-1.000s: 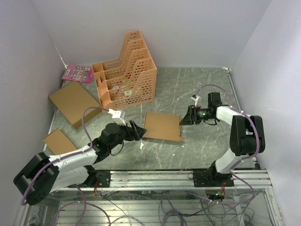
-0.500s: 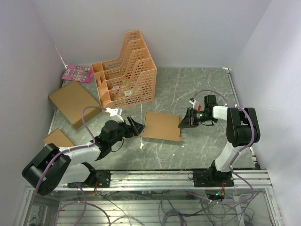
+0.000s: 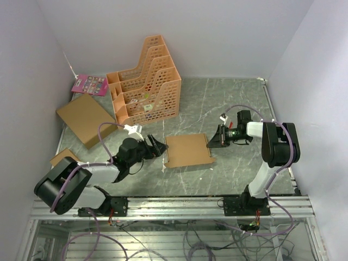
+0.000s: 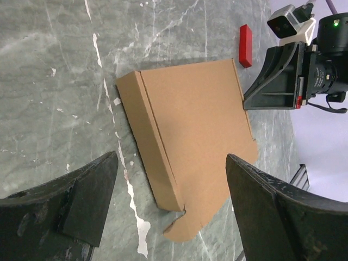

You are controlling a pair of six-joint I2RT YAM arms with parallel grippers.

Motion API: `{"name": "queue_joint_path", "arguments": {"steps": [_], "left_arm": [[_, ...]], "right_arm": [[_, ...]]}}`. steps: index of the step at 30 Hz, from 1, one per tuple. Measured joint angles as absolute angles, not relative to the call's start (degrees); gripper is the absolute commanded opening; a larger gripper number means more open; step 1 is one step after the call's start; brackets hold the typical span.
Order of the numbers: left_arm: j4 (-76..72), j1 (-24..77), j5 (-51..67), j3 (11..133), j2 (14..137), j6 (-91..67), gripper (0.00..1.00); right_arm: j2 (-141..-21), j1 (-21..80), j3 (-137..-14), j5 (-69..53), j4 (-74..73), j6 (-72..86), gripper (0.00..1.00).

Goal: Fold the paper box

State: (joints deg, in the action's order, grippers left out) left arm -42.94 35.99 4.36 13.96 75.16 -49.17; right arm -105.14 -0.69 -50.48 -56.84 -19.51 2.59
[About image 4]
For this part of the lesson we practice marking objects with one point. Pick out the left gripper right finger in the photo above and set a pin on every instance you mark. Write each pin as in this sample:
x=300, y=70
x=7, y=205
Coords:
x=278, y=221

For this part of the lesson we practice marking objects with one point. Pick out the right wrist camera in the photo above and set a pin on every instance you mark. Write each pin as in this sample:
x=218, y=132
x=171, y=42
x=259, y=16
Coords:
x=291, y=24

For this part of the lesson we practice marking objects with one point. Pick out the brown cardboard box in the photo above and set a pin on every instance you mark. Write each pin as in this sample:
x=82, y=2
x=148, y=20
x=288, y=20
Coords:
x=186, y=120

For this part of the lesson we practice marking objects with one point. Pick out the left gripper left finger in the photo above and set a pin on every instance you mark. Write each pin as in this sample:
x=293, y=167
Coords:
x=62, y=219

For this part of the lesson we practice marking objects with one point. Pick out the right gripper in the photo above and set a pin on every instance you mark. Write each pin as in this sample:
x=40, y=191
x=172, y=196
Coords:
x=277, y=85

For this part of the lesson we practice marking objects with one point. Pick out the red rectangular block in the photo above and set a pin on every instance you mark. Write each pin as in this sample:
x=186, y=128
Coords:
x=245, y=46

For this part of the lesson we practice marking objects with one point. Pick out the aluminium mounting rail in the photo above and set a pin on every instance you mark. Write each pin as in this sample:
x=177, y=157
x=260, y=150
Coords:
x=301, y=180

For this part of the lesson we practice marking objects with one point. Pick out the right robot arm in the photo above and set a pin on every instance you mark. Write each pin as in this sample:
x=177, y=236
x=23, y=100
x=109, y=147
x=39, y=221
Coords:
x=332, y=37

